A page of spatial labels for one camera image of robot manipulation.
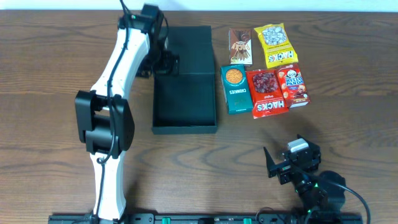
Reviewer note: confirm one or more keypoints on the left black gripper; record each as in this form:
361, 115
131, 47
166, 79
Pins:
170, 63

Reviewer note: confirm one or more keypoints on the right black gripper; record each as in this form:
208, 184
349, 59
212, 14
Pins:
283, 166

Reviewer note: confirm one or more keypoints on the black gift box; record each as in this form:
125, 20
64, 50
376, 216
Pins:
185, 102

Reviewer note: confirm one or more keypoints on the red Hacks candy bag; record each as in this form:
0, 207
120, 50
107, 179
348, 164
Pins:
265, 92

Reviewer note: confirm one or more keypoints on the teal Chunkies cookie box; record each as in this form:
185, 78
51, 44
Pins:
236, 90

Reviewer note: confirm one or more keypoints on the brown Pocky box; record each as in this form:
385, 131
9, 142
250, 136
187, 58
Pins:
240, 46

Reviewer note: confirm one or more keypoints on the red Hello Panda box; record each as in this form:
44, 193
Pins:
292, 85

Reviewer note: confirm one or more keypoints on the yellow Hacks candy bag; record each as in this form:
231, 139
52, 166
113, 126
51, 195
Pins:
276, 45

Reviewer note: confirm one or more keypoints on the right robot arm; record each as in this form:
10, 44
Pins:
321, 195

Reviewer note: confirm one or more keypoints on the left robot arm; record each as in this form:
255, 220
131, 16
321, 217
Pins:
104, 119

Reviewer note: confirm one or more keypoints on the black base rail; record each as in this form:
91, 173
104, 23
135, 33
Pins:
262, 218

